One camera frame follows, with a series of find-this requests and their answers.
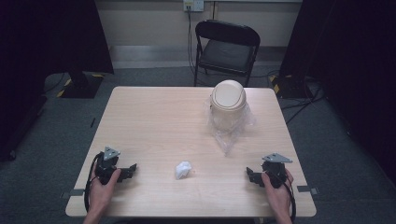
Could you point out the person's right hand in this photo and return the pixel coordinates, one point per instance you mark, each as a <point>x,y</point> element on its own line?
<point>277,197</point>

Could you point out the black folding chair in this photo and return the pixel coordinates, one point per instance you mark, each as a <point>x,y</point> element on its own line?
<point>225,53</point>

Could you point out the grey tape strip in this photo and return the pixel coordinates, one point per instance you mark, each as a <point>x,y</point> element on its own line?
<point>307,189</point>
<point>73,193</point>

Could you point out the black curtain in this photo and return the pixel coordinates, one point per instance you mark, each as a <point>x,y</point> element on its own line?
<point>348,46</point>
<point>46,37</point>

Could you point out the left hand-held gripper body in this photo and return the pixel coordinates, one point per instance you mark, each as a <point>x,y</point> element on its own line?
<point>106,166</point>

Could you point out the white paper ball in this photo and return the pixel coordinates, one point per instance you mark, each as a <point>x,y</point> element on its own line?
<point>183,169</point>

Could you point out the beige swing-lid trash can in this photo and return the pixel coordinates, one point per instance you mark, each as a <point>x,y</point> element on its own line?
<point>228,99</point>

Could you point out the clear plastic bag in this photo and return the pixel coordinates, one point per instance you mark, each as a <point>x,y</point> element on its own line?
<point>230,140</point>

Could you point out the person's left hand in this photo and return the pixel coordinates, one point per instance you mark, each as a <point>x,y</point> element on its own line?
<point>102,193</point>

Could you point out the white wall socket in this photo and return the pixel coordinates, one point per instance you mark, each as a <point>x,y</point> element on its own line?
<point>193,5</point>

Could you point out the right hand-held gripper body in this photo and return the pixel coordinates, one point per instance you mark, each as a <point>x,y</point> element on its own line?
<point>275,171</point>

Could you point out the black stand base striped tape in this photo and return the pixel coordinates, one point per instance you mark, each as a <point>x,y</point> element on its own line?
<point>288,87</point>
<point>81,85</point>

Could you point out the small dark floor strip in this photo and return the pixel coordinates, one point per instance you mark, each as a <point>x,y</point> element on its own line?
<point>92,122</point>

